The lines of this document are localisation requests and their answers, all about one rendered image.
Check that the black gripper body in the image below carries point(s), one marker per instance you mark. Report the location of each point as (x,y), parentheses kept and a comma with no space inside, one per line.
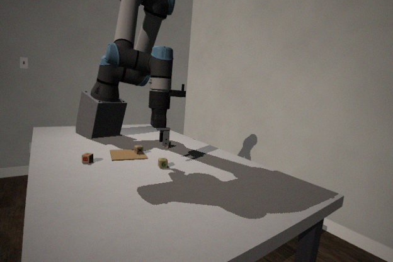
(159,100)

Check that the tan flat mat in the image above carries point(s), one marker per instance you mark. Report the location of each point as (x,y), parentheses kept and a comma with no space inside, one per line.
(126,154)

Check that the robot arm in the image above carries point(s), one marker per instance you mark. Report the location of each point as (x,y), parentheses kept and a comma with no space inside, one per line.
(122,63)

